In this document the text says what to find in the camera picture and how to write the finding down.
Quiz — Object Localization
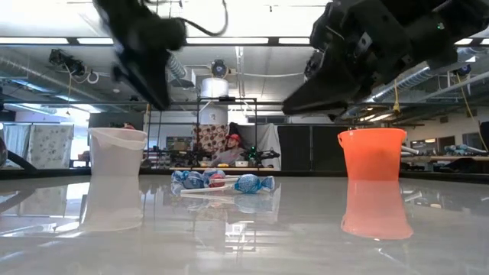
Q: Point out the white draped sheet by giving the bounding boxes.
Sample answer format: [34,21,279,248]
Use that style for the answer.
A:
[240,122,283,170]

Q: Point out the black partition panels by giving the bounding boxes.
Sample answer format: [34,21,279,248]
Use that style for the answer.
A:
[277,125,348,171]

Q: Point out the black wall panel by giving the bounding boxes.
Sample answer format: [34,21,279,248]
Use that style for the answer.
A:
[88,112,145,131]

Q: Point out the ceiling fan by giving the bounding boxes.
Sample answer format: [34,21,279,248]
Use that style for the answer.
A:
[211,59,230,80]

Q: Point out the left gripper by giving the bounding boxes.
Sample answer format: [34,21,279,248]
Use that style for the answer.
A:
[93,0,188,112]

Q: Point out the white curtain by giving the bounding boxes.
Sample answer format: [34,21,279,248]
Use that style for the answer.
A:
[0,122,76,169]

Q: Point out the pink lollipop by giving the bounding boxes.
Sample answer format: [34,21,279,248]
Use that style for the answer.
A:
[208,173,240,189]

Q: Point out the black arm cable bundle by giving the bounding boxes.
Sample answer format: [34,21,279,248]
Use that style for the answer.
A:
[0,137,37,171]

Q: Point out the dark draped cloth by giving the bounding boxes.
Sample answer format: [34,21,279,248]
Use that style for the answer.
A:
[228,121,249,138]

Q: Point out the white cylindrical tank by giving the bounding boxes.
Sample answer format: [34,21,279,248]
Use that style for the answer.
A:
[200,76,230,99]

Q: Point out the white skull bucket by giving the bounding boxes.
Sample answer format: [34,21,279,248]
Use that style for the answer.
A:
[87,127,149,176]

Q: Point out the red white patterned cloth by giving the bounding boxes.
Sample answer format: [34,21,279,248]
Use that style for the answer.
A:
[193,124,230,154]

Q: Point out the person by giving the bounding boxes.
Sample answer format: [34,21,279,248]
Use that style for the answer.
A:
[211,133,248,168]

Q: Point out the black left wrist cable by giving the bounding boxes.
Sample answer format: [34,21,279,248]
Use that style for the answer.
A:
[167,0,230,38]

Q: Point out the silver ventilation duct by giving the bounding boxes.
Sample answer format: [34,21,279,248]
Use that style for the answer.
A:
[372,47,478,102]

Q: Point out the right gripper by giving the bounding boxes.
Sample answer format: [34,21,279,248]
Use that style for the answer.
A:
[281,0,459,120]

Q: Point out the orange jack-o-lantern bucket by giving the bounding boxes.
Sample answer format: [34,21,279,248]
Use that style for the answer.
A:
[337,128,408,181]

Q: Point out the cluttered workbench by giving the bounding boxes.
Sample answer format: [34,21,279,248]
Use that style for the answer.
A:
[400,152,489,180]

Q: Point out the silver flexible duct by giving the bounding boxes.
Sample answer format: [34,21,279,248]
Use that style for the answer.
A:
[167,53,188,81]

